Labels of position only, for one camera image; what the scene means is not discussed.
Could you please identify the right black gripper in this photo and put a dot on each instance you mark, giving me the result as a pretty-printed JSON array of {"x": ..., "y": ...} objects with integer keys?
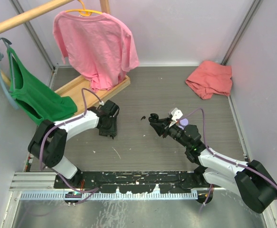
[{"x": 159, "y": 128}]

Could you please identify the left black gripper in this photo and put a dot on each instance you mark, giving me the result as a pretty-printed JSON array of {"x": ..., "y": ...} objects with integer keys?
[{"x": 111, "y": 131}]

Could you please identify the lilac earbud charging case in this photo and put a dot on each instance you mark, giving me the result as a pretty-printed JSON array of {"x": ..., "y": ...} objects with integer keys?
[{"x": 184, "y": 122}]

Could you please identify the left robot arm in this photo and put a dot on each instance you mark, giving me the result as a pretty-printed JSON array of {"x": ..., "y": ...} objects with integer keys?
[{"x": 49, "y": 141}]

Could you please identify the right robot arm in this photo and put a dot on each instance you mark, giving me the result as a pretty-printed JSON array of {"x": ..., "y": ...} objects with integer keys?
[{"x": 249, "y": 180}]

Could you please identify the wooden clothes rack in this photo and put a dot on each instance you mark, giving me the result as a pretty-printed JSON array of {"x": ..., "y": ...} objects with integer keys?
[{"x": 74, "y": 88}]

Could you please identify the salmon folded cloth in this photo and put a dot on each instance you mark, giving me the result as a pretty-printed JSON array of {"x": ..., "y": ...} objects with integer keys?
[{"x": 210, "y": 78}]

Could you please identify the green tank top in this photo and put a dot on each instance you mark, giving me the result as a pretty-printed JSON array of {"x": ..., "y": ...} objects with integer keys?
[{"x": 37, "y": 100}]

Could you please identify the pink t-shirt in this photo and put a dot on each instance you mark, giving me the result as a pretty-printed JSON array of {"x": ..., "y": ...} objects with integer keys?
[{"x": 101, "y": 48}]

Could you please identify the orange clothes hanger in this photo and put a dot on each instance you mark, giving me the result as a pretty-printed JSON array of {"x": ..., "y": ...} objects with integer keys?
[{"x": 83, "y": 11}]

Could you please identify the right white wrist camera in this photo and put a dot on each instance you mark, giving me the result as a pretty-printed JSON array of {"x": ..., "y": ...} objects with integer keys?
[{"x": 175, "y": 116}]

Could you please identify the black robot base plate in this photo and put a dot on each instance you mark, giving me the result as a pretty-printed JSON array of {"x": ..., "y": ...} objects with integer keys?
[{"x": 139, "y": 181}]

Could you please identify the white slotted cable duct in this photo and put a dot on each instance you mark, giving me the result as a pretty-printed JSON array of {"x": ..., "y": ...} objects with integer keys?
[{"x": 70, "y": 195}]

